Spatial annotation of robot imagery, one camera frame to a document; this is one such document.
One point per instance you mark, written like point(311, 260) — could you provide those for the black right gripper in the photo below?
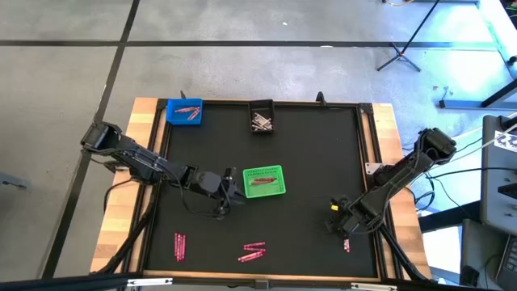
point(347, 216)

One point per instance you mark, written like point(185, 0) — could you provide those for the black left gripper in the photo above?
point(227, 190)

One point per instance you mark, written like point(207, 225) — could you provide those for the green plastic basket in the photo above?
point(264, 192)

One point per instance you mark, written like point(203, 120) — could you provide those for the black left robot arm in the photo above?
point(141, 163)

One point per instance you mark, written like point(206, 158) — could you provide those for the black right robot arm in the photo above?
point(398, 178)

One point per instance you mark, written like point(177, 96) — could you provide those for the yellow tape tag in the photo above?
point(334, 207)

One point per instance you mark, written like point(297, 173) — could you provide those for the black table mat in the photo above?
point(282, 226)

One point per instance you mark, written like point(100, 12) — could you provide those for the black plastic basket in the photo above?
point(262, 106)

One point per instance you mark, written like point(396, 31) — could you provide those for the blue plastic basket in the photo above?
point(177, 118)

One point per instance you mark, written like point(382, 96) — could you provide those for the black metal bar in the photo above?
point(448, 217)

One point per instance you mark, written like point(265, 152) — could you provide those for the low grey box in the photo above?
point(480, 250)

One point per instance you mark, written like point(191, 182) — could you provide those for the grey equipment cabinet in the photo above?
point(494, 194)

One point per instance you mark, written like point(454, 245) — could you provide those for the black tripod stand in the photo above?
point(400, 53)

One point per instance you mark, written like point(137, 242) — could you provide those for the white marker label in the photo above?
point(507, 141)

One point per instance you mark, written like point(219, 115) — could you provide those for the black rig beam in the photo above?
point(60, 283)

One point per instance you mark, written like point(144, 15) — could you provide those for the grey floor object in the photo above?
point(10, 180)

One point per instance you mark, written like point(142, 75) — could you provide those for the silver metal bracket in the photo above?
point(149, 282)
point(373, 287)

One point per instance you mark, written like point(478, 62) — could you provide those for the black aluminium table frame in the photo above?
point(365, 109)

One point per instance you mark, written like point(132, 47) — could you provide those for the small black clamp post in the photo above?
point(320, 98)
point(183, 96)

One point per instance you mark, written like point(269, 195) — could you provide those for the dark metal desk frame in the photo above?
point(464, 105)

